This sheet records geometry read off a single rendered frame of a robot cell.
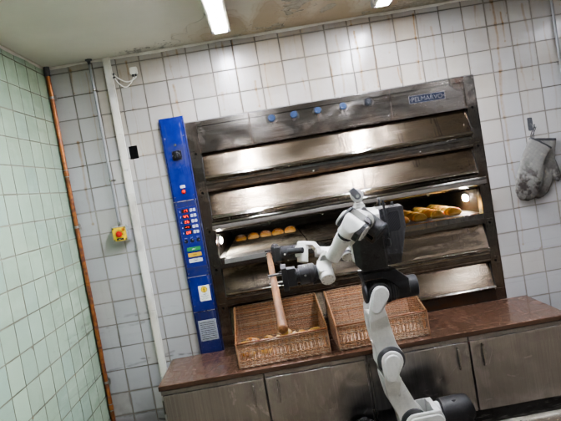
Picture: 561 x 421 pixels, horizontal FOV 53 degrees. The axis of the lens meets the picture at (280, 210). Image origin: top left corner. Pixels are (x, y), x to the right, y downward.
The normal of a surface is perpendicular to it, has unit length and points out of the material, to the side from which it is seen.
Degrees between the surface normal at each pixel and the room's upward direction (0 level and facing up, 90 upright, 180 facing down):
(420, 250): 71
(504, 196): 90
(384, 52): 90
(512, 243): 90
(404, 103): 90
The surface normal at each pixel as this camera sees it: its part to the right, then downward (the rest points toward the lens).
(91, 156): 0.04, 0.05
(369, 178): -0.03, -0.29
